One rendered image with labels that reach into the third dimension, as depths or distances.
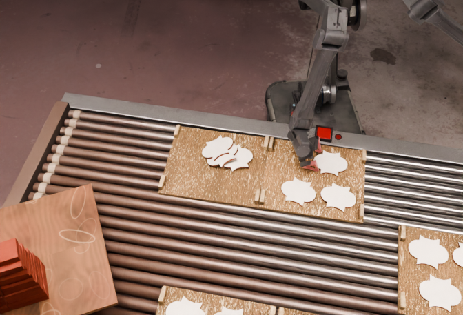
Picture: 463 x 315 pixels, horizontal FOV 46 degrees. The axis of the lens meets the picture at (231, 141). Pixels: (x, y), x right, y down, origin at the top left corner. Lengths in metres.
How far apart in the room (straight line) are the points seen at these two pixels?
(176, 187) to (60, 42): 2.35
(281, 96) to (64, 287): 1.97
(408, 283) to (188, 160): 0.98
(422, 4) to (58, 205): 1.50
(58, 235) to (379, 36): 2.98
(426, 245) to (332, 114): 1.40
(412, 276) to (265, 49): 2.40
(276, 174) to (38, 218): 0.94
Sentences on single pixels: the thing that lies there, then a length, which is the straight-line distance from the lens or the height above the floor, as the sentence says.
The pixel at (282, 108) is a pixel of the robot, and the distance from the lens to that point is 3.41.
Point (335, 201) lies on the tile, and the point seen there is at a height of 0.95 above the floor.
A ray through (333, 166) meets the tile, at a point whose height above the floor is 0.95.
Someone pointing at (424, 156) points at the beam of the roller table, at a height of 0.91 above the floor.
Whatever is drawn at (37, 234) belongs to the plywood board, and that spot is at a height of 1.04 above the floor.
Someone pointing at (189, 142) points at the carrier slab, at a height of 0.94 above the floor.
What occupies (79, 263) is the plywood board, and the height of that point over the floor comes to 1.04.
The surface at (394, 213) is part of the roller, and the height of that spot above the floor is 0.92.
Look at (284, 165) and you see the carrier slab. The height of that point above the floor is 0.94.
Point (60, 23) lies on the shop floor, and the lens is 4.54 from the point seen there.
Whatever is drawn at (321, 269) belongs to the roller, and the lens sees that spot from 2.11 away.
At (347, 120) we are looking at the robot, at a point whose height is 0.24.
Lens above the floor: 2.83
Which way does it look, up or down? 53 degrees down
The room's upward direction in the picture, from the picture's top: 1 degrees counter-clockwise
